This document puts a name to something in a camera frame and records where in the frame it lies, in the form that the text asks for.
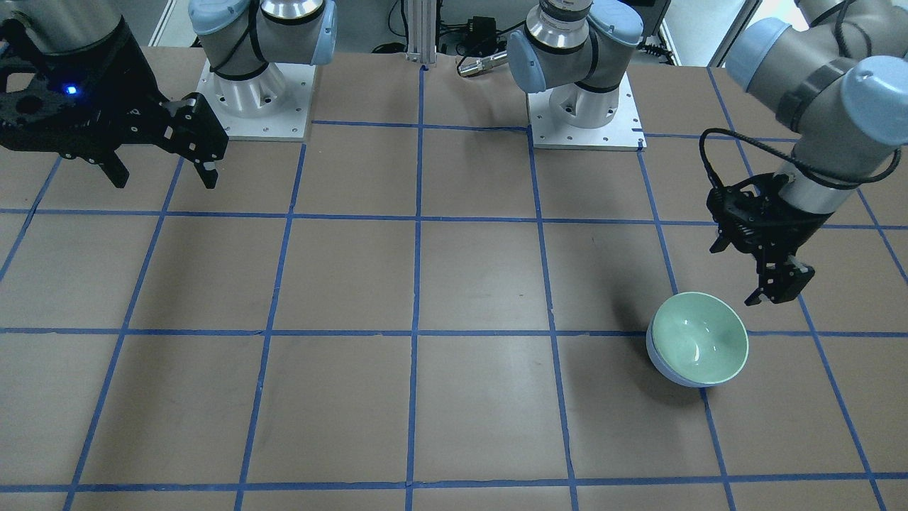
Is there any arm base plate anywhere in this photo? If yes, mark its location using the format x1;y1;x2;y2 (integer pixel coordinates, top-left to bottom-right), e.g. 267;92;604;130
526;74;648;151
197;62;320;142

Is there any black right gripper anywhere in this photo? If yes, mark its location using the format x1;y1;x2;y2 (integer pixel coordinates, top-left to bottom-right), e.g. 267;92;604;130
2;14;229;189

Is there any blue bowl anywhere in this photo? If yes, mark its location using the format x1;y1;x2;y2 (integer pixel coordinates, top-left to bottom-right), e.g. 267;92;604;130
646;326;709;388

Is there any black electronics box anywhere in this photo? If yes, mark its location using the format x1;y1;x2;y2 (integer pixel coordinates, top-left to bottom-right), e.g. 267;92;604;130
463;16;497;56

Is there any aluminium frame post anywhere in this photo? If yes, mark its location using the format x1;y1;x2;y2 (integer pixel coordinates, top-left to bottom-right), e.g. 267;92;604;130
400;1;440;70

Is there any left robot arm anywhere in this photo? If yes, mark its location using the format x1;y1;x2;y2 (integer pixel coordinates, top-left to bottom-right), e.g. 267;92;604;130
506;1;906;305

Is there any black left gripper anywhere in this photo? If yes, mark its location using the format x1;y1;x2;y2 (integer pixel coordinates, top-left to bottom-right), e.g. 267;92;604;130
707;172;831;305

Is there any green bowl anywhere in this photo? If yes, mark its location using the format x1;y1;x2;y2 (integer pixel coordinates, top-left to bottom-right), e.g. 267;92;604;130
648;292;749;388

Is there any silver metal cylinder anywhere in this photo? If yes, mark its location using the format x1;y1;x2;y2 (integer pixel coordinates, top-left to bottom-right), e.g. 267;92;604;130
457;50;508;78

